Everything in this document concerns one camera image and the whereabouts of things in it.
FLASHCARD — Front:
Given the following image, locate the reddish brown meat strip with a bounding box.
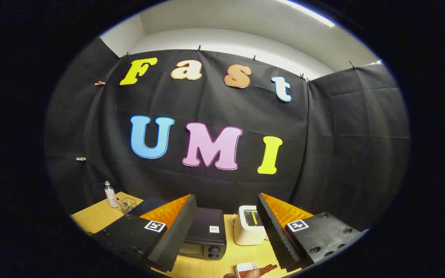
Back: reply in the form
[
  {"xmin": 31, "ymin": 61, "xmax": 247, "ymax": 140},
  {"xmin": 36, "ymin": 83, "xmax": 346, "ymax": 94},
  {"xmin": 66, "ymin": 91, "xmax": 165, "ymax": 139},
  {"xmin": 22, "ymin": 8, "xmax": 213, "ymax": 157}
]
[{"xmin": 239, "ymin": 264, "xmax": 278, "ymax": 278}]

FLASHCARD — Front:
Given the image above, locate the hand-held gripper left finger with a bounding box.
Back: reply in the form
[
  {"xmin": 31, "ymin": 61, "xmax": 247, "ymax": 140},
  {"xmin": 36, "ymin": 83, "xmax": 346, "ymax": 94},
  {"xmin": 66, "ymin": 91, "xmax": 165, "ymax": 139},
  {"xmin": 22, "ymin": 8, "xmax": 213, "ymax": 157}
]
[{"xmin": 91, "ymin": 194, "xmax": 197, "ymax": 273}]

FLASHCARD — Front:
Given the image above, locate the white ribbed tray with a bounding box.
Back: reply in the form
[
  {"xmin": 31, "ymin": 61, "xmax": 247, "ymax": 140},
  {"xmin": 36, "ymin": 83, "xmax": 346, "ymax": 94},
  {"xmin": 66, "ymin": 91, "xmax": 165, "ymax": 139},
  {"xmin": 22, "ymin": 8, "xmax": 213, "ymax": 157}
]
[{"xmin": 236, "ymin": 263, "xmax": 259, "ymax": 278}]

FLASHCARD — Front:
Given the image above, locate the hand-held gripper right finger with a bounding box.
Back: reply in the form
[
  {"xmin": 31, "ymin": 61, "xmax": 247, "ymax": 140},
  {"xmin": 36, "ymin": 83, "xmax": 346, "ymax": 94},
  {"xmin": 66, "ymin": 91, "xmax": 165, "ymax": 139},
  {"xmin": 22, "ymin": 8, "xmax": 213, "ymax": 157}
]
[{"xmin": 256, "ymin": 193, "xmax": 362, "ymax": 273}]

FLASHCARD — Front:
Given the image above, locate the white pop-up toaster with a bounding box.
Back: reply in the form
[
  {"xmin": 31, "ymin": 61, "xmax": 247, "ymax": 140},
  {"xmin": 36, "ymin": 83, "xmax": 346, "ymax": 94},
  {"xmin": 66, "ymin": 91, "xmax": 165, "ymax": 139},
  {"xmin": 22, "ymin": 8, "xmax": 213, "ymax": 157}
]
[{"xmin": 233, "ymin": 205, "xmax": 268, "ymax": 246}]

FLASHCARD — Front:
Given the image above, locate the black toaster oven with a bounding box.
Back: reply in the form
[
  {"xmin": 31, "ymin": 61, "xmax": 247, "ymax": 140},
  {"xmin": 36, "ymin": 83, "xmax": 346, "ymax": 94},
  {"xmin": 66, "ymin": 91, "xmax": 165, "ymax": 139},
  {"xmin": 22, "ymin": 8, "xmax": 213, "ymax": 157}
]
[{"xmin": 128, "ymin": 198, "xmax": 228, "ymax": 260}]

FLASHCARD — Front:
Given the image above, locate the clear plastic bottle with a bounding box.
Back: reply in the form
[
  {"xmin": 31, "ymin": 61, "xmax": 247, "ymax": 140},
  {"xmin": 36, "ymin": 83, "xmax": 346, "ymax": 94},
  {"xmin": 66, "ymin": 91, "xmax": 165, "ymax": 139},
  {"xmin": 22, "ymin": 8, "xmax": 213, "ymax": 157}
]
[{"xmin": 104, "ymin": 181, "xmax": 119, "ymax": 208}]

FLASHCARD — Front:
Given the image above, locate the small wire basket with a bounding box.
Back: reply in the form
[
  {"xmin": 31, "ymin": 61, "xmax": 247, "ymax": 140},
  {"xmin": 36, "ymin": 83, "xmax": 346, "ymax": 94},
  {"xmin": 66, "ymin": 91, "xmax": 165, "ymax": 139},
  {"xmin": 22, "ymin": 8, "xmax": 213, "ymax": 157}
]
[{"xmin": 119, "ymin": 198, "xmax": 138, "ymax": 214}]

